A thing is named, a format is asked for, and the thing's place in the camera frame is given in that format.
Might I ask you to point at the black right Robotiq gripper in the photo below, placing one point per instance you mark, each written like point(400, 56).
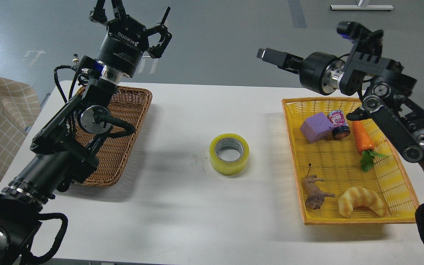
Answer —
point(311, 70)

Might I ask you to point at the yellow plastic basket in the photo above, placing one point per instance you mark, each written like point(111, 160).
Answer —
point(337, 162)

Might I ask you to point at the brown toy lion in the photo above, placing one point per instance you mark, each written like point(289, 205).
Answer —
point(315, 196)

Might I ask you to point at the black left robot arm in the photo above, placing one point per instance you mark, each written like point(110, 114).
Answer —
point(66, 147)

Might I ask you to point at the purple foam block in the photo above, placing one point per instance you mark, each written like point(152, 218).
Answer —
point(316, 127)

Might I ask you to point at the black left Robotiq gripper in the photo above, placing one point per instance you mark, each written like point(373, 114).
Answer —
point(124, 43)

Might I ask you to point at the orange toy carrot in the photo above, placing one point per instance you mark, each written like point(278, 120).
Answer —
point(365, 147)

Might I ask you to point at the yellow tape roll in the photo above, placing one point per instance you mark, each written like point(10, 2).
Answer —
point(229, 142)

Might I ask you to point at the brown wicker basket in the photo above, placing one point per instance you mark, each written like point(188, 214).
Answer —
point(129, 104)

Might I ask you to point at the white stand base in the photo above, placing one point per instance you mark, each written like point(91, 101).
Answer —
point(361, 8)

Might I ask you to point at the toy croissant bread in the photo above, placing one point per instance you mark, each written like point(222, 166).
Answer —
point(355, 197)

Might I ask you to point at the small pink can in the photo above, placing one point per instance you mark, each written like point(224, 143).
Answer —
point(341, 128)

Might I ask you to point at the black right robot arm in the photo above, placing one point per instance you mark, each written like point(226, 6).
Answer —
point(381, 87)

